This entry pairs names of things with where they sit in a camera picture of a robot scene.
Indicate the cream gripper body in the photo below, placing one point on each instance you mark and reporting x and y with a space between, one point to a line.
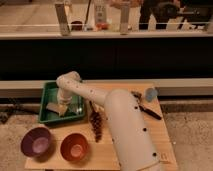
64 97

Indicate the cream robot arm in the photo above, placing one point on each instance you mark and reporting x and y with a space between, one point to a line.
131 138

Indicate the green plastic tray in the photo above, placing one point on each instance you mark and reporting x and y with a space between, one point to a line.
48 113

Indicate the brown pine cone brush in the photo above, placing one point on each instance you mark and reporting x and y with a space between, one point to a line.
96 122

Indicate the orange bowl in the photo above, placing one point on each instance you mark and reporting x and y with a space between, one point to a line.
74 147

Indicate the purple bowl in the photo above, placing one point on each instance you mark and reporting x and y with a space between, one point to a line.
36 142

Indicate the dark red cup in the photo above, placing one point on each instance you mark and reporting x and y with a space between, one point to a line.
76 25

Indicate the blue cup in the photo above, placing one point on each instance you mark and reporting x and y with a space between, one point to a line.
150 94

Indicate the black handled tool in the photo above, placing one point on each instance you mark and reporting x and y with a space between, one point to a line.
150 112

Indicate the left wooden post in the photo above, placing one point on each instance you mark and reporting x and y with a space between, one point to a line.
62 19

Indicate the wooden post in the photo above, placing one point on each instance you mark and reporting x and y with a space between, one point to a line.
124 18
62 19

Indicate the right wooden post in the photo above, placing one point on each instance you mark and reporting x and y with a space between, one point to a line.
124 18

